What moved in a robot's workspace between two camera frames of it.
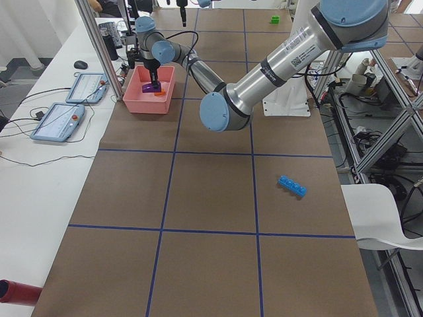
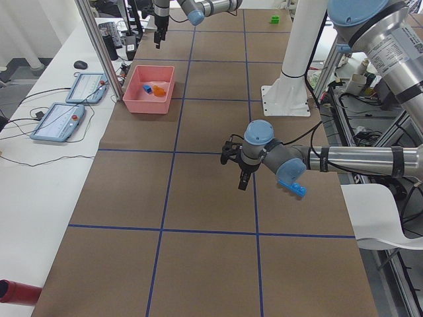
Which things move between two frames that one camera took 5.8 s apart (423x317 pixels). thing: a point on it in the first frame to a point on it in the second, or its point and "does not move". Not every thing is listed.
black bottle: (111, 47) does not move
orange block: (160, 94) does not move
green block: (274, 19) does not move
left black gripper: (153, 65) to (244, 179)
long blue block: (292, 185) does not move
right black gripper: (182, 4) to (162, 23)
